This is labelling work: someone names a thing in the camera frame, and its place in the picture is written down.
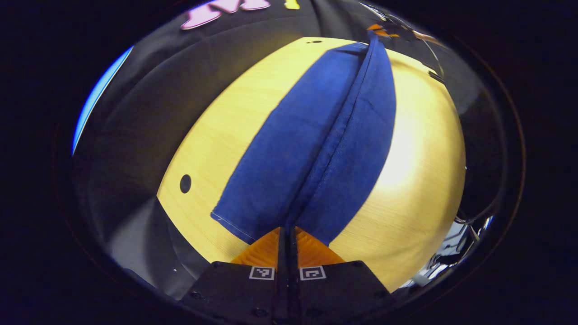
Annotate black backdrop cloth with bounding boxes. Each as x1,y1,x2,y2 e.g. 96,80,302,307
72,0,457,298

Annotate blue jeans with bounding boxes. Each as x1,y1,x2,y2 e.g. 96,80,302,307
210,31,397,246

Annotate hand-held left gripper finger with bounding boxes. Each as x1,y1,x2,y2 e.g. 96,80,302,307
289,227,392,324
180,227,289,324

